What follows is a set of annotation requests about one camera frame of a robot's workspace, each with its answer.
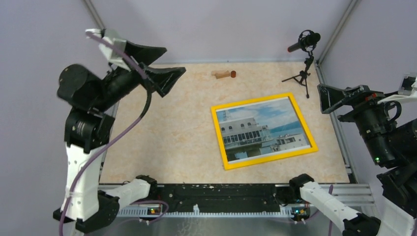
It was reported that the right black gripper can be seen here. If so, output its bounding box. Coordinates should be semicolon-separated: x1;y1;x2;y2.
316;82;402;164

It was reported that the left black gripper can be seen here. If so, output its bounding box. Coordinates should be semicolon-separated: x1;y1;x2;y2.
95;38;187;109

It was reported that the building photo print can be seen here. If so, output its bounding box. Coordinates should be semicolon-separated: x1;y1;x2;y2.
215;96;311;164

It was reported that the yellow wooden picture frame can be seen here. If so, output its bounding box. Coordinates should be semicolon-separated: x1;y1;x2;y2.
211;92;319;170

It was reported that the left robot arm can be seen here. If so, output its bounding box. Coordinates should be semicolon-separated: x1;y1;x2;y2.
53;41;186;234

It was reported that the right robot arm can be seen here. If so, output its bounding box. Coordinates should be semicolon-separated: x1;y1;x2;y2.
288;83;417;236

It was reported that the black tripod microphone stand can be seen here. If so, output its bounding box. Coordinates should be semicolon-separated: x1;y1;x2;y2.
282;51;314;99

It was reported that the light wooden block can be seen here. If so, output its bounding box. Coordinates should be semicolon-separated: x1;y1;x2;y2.
211;70;226;76

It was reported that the black microphone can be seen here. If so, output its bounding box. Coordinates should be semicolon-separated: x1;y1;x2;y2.
287;29;321;53

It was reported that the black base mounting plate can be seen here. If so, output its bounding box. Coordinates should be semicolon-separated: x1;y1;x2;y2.
127;183;322;214

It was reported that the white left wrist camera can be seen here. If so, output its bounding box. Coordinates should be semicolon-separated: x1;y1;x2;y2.
85;29;131;71

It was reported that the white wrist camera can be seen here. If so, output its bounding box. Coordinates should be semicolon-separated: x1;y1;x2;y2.
85;29;131;71
377;73;417;104

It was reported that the small wooden bracket piece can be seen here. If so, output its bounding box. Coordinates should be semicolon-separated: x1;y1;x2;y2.
214;72;230;79

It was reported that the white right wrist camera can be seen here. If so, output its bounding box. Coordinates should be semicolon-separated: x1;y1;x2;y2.
377;73;417;104

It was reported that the white toothed cable duct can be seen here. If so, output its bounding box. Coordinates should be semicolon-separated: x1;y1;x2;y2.
117;205;294;218

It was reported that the aluminium rail front frame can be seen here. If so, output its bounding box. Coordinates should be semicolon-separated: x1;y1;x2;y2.
70;184;385;236

